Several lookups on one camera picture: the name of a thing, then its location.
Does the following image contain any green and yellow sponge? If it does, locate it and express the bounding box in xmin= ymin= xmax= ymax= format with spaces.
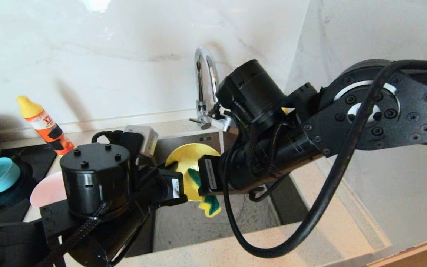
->
xmin=188 ymin=168 xmax=222 ymax=218

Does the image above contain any yellow plastic bowl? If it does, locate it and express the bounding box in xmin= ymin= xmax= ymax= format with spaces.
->
xmin=165 ymin=143 xmax=221 ymax=202

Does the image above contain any chrome gooseneck faucet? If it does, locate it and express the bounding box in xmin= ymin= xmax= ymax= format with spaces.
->
xmin=189 ymin=46 xmax=223 ymax=130

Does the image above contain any pink plastic bowl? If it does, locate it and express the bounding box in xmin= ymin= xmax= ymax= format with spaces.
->
xmin=30 ymin=171 xmax=67 ymax=209

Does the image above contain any orange dish soap bottle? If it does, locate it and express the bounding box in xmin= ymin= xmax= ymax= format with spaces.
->
xmin=16 ymin=95 xmax=75 ymax=156

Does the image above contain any stainless steel sink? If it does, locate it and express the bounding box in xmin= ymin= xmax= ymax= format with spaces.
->
xmin=123 ymin=126 xmax=313 ymax=258

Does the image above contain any black induction cooktop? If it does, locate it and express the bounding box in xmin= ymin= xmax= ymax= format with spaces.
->
xmin=0 ymin=144 xmax=57 ymax=223

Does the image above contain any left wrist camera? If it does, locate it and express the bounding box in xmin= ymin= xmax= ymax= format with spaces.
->
xmin=124 ymin=125 xmax=159 ymax=158

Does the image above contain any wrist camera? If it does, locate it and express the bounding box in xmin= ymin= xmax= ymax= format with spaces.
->
xmin=124 ymin=125 xmax=159 ymax=158
xmin=210 ymin=111 xmax=238 ymax=133

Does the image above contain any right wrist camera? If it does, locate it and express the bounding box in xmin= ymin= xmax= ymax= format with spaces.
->
xmin=210 ymin=111 xmax=238 ymax=133

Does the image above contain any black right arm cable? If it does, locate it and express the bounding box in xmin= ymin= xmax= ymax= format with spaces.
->
xmin=223 ymin=59 xmax=427 ymax=259

